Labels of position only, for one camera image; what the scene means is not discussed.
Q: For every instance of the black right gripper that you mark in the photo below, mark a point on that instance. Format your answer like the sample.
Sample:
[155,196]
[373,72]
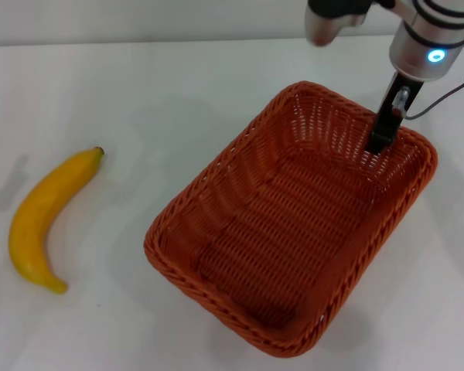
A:
[395,101]

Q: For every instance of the orange woven plastic basket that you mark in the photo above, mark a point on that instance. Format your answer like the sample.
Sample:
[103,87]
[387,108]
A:
[278,216]

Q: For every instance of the yellow banana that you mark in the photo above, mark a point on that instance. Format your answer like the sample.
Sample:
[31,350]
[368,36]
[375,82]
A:
[38,208]

